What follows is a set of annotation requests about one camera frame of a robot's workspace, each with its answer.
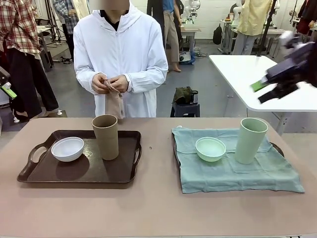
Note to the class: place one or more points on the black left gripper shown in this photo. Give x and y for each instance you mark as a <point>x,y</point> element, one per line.
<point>3,78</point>

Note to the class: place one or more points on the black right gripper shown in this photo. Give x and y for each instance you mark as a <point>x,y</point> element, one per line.
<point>299,64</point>

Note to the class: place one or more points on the mint green tall cup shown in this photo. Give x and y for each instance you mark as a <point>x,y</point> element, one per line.
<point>250,143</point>

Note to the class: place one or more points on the white bowl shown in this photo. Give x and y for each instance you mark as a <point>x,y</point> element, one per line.
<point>67,150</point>

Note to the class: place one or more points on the mint green bowl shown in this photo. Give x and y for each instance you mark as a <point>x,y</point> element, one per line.
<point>210,150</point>

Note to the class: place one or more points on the teal cloth mat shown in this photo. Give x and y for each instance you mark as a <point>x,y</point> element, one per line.
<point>237,176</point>

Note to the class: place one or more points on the beige cloth mat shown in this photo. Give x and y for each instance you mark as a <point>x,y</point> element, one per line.
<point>114,105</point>

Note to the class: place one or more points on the brown tall cup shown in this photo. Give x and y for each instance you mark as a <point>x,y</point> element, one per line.
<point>107,138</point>

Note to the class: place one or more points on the person's right forearm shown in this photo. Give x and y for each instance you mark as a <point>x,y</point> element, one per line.
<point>84,79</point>

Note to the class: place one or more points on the black serving tray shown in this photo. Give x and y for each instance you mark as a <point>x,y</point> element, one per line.
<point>278,148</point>

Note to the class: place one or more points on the brown serving tray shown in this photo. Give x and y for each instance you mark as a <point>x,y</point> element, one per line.
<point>81,171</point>

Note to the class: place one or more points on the person's right hand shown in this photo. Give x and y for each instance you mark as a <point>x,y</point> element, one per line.
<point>99,84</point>

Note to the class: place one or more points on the person's left hand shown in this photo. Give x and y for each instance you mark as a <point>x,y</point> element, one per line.
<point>121,84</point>

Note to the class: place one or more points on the white side table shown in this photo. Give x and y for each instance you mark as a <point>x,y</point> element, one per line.
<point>237,72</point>

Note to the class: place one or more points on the wooden base board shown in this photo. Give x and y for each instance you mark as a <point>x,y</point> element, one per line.
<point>55,113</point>

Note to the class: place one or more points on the black light stand pole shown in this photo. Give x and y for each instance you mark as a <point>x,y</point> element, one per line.
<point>266,29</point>

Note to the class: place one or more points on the metal mug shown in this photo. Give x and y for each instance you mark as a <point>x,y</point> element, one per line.
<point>194,97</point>

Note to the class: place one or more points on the black backpack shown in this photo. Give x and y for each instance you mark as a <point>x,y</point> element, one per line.
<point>217,34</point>

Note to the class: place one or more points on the person in dark red clothes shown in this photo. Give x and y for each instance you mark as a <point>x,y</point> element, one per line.
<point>308,15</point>

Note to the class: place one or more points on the black stool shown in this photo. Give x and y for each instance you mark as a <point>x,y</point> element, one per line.
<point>184,109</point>

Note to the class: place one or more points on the dark green bag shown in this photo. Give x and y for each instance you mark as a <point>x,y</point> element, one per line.
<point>182,94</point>

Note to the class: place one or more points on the person in blue plaid shirt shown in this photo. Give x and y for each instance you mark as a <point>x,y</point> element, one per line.
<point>65,22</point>

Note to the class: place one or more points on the person in white jacket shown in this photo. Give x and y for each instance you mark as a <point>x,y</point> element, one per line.
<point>119,49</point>

